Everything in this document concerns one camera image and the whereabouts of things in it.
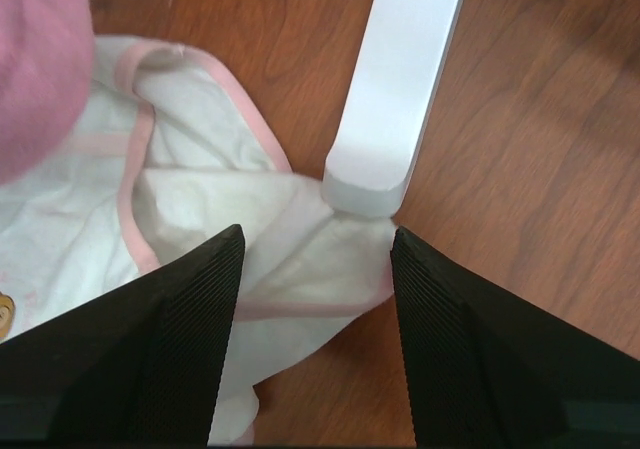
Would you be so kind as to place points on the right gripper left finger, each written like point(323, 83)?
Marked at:
point(137, 367)

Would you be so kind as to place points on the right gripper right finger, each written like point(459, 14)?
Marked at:
point(487, 369)

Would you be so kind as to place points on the white pink-trimmed underwear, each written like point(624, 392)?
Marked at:
point(169, 151)

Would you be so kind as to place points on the pink garment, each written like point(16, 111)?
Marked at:
point(47, 49)

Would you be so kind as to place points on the clothes rack with white feet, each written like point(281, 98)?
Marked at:
point(401, 58)

